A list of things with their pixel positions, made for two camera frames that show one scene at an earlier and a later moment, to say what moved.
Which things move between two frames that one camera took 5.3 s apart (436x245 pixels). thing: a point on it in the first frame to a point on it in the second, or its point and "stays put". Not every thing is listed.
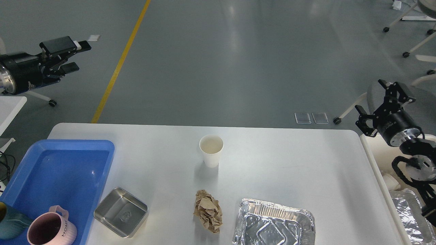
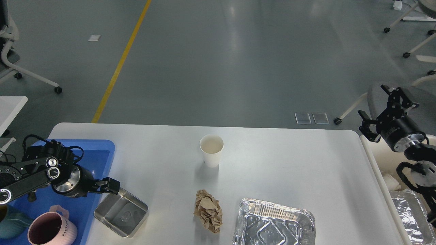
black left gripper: [20, 72] to [79, 182]
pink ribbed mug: [53, 227] stays put
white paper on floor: [93, 37] stays put
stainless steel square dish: [122, 211] stays put
